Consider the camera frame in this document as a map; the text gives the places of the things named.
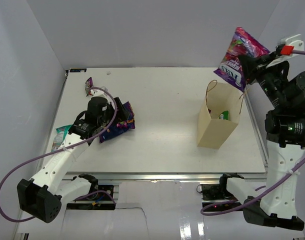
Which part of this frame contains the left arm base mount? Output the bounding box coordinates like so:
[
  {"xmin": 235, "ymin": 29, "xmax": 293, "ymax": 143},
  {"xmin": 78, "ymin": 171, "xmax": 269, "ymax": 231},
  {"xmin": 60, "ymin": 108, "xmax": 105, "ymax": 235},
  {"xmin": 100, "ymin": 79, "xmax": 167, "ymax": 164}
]
[{"xmin": 66, "ymin": 184, "xmax": 119, "ymax": 211}]

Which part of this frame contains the left black XDOF label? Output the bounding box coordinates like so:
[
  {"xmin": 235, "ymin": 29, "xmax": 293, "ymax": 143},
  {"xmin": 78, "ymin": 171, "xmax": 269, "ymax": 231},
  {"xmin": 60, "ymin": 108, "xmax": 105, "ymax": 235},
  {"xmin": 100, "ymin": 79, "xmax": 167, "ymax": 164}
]
[{"xmin": 69, "ymin": 68, "xmax": 87, "ymax": 73}]

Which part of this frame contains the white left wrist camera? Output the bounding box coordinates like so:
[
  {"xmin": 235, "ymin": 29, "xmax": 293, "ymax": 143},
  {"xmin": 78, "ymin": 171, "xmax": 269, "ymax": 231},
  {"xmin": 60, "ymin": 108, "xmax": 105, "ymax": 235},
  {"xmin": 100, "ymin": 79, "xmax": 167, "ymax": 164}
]
[{"xmin": 90, "ymin": 89, "xmax": 108, "ymax": 99}]

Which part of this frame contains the pink Fox's candy bag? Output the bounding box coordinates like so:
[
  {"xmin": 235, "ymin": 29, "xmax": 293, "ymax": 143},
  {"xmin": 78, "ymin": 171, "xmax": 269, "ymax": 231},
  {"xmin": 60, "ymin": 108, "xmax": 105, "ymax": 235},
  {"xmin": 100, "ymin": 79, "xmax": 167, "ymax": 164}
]
[{"xmin": 214, "ymin": 27, "xmax": 270, "ymax": 92}]

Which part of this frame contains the small purple candy packet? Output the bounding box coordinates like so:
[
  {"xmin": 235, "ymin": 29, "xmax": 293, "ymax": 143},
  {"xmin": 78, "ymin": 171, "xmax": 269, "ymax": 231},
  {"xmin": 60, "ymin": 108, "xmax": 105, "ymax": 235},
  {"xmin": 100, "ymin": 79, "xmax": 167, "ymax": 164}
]
[{"xmin": 85, "ymin": 77, "xmax": 94, "ymax": 96}]

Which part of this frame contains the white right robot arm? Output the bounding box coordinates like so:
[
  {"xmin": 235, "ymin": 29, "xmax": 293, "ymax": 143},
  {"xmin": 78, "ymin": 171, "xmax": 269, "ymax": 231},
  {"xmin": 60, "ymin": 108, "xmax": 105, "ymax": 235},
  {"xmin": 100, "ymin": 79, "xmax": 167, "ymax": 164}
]
[{"xmin": 218, "ymin": 51, "xmax": 305, "ymax": 231}]

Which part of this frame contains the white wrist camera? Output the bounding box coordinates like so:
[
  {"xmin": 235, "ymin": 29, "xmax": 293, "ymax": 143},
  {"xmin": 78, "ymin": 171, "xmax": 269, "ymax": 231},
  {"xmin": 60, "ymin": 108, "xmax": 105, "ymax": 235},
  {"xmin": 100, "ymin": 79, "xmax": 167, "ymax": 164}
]
[
  {"xmin": 266, "ymin": 34, "xmax": 305, "ymax": 68},
  {"xmin": 90, "ymin": 89, "xmax": 108, "ymax": 99}
]

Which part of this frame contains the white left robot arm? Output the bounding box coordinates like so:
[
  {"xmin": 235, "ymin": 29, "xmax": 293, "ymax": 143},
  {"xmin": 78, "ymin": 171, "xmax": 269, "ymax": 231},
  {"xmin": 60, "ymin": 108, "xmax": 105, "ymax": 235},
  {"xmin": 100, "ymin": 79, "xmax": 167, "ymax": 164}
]
[{"xmin": 17, "ymin": 96, "xmax": 135, "ymax": 223}]

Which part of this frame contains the brown paper bag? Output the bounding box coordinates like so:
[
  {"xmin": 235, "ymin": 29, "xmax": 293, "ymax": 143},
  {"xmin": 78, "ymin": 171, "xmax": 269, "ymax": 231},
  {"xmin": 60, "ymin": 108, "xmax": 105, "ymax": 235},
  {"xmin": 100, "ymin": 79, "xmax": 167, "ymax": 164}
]
[{"xmin": 196, "ymin": 80, "xmax": 246, "ymax": 150}]

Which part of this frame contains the green Fox's candy bag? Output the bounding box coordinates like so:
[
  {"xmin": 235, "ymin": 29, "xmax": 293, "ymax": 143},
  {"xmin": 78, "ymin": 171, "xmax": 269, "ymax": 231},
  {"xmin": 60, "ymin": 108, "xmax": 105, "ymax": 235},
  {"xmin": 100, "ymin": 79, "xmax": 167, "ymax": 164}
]
[{"xmin": 218, "ymin": 110, "xmax": 229, "ymax": 120}]

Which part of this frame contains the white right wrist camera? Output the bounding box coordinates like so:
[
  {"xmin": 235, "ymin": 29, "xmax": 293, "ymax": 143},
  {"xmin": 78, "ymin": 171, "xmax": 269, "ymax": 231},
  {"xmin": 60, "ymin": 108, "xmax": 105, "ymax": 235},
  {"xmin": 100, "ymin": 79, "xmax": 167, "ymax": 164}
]
[{"xmin": 266, "ymin": 34, "xmax": 305, "ymax": 68}]

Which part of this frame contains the teal white snack packet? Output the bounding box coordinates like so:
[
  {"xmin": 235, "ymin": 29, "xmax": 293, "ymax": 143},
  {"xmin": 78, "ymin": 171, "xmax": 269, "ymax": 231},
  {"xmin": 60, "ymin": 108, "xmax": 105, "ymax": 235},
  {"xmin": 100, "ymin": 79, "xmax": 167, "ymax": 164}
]
[{"xmin": 51, "ymin": 124, "xmax": 72, "ymax": 152}]

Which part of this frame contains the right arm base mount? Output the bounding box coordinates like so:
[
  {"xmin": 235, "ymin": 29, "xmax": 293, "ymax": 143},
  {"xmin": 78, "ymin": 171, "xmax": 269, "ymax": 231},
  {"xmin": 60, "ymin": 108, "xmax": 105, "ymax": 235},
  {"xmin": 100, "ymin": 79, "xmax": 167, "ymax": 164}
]
[{"xmin": 196, "ymin": 184, "xmax": 241, "ymax": 212}]

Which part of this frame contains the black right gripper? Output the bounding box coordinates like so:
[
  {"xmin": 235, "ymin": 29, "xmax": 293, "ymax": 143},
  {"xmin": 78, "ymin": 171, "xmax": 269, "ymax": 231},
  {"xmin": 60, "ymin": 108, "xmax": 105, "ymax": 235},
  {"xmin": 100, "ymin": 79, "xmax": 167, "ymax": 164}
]
[{"xmin": 237, "ymin": 50, "xmax": 287, "ymax": 108}]

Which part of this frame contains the dark blue purple snack bag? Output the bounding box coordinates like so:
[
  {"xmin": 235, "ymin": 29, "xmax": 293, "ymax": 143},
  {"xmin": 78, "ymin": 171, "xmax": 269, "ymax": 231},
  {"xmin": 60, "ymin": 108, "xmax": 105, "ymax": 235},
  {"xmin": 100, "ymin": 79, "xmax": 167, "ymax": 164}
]
[{"xmin": 99, "ymin": 101, "xmax": 136, "ymax": 144}]

